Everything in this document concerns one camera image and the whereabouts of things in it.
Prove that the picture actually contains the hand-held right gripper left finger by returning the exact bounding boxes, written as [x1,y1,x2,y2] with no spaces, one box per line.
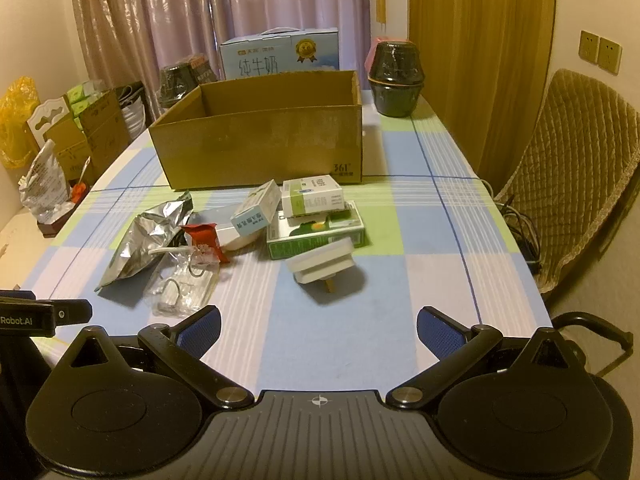
[54,304,256,412]

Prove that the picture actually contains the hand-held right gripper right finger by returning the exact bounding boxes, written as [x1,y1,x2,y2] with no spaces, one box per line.
[386,304,589,411]

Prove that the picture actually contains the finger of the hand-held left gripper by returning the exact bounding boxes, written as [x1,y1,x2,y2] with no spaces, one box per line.
[52,299,94,325]

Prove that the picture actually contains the silver foil bag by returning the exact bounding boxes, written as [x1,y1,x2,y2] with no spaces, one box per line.
[94,192,194,291]

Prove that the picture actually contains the white plug adapter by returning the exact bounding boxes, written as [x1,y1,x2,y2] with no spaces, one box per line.
[287,237,357,294]

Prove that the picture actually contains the white green medicine box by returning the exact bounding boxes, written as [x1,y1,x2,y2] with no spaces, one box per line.
[280,174,347,217]

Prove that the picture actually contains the brown cardboard box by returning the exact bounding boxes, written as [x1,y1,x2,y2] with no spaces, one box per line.
[148,70,364,191]
[77,89,132,173]

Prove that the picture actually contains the plaid cloth desktop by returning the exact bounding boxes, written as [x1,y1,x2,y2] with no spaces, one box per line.
[47,89,554,397]

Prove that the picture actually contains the clear packet of hooks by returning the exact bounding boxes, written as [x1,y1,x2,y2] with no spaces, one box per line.
[143,254,221,317]

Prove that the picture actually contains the red snack packet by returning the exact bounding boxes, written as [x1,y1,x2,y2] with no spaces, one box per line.
[180,223,230,265]

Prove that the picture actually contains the dark wooden stand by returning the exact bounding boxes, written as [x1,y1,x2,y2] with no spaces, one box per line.
[36,200,77,239]

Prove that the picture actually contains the crumpled white plastic bag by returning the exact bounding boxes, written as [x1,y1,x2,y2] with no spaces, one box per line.
[18,139,71,222]

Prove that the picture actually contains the cardboard box with white hanger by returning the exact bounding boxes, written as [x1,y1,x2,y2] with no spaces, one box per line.
[26,96,98,187]

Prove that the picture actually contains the closed brown cardboard box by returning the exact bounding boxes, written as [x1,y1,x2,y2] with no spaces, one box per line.
[77,89,132,173]

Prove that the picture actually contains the yellow plastic bag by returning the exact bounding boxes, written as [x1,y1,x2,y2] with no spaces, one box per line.
[0,76,42,169]

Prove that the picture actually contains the quilted beige chair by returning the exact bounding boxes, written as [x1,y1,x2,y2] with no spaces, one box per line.
[492,68,640,297]

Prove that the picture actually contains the white paper bag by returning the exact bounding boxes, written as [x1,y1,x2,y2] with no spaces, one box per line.
[119,82,152,142]

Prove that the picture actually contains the green packets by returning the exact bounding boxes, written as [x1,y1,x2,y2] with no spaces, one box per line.
[66,81,104,117]

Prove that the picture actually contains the golden brown curtain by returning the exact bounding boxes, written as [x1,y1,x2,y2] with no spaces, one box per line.
[407,0,559,182]

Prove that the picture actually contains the blue milk carton box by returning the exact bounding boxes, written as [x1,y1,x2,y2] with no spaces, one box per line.
[220,27,341,81]

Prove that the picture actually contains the red box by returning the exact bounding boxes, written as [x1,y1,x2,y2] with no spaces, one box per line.
[364,37,412,77]

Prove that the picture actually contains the purple curtain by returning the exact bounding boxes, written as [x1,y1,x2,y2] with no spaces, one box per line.
[67,0,372,92]

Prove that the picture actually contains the black cables bundle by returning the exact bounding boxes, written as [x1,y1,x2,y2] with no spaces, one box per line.
[494,194,542,273]

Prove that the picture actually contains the gold wall socket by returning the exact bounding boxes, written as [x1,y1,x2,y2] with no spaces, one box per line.
[578,30,601,65]
[598,36,624,75]

